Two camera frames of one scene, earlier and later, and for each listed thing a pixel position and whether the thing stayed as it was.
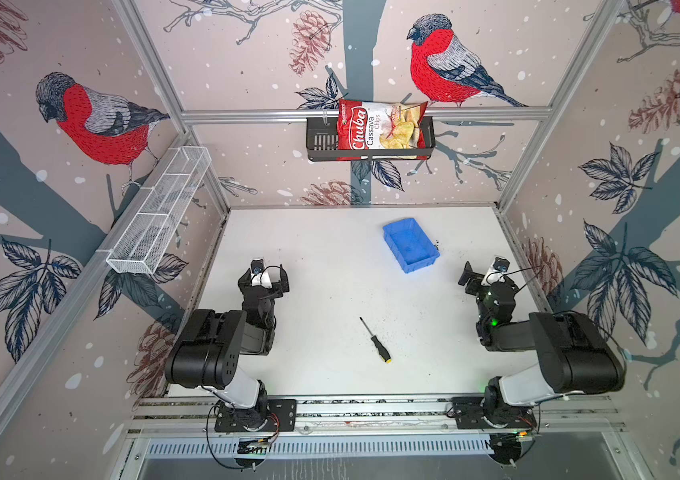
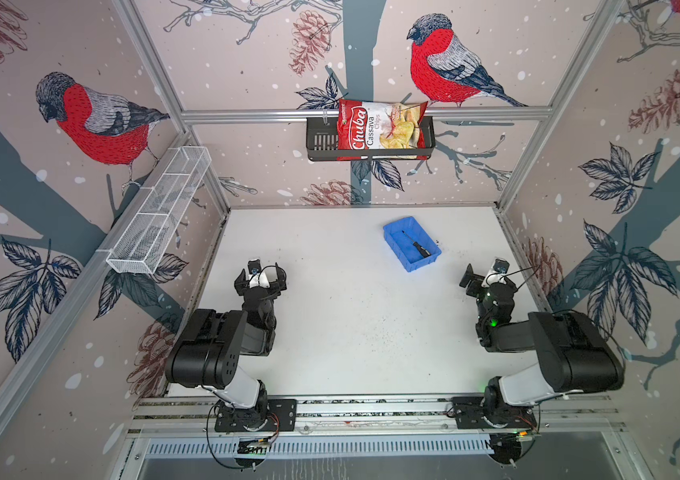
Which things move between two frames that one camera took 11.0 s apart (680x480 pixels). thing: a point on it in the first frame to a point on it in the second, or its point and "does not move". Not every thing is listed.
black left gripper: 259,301 does not move
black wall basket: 322,145 does not move
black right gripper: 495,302 does not move
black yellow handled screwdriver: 381,350 to 423,251
